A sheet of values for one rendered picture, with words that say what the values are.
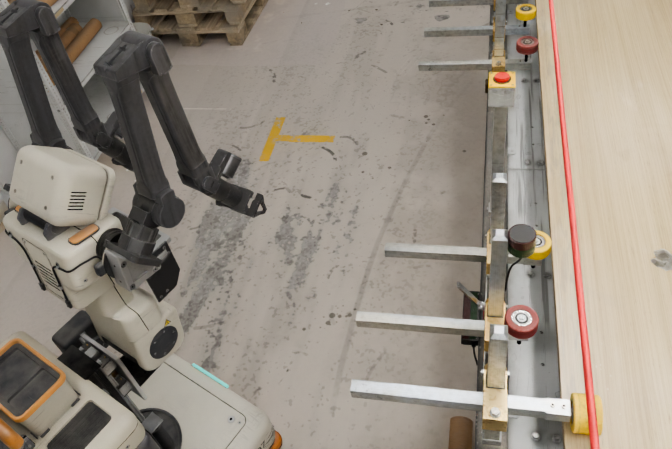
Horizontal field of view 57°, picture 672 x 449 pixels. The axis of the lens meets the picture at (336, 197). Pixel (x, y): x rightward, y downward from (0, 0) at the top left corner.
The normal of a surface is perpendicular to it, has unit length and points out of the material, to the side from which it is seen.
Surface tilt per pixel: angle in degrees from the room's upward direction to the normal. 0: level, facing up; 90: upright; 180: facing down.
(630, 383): 0
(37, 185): 48
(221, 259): 0
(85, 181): 90
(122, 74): 89
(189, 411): 0
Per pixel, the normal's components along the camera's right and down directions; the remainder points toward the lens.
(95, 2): -0.18, 0.70
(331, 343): -0.14, -0.71
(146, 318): 0.81, 0.32
